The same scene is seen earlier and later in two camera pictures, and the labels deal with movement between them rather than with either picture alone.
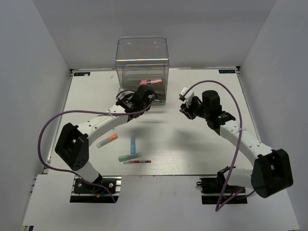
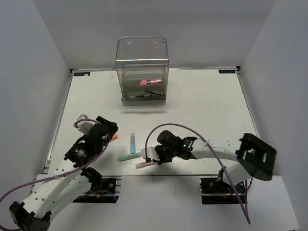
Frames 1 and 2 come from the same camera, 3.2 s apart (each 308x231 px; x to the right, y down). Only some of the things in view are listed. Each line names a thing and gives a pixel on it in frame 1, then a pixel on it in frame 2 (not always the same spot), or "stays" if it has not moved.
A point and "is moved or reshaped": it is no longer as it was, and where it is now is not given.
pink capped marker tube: (158, 81) stays
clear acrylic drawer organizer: (143, 61) stays
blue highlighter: (133, 143) stays
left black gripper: (150, 101) to (113, 129)
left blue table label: (81, 73) stays
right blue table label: (226, 71) stays
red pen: (130, 162) to (144, 164)
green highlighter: (127, 157) stays
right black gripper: (187, 110) to (158, 149)
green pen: (162, 101) is moved or reshaped
